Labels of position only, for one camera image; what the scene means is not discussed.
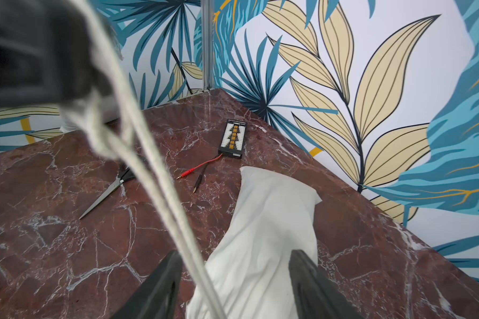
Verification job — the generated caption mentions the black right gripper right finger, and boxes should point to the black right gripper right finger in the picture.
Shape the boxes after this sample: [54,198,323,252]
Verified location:
[289,250,362,319]

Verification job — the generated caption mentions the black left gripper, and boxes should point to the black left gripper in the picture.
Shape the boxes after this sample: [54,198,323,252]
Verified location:
[0,1,112,108]

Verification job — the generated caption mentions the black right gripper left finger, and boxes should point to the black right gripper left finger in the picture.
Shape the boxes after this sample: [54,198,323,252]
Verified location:
[113,251,183,319]

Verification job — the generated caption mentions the cream cloth soil bag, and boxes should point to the cream cloth soil bag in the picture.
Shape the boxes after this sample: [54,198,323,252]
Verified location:
[59,0,323,319]

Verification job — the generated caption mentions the black charger board with leads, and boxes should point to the black charger board with leads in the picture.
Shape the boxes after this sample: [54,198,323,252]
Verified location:
[177,119,247,194]

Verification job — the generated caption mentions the black handled scissors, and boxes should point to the black handled scissors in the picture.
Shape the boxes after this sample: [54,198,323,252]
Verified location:
[79,165,135,219]

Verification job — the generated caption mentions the left aluminium frame post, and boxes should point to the left aluminium frame post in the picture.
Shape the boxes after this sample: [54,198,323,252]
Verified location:
[201,0,215,91]

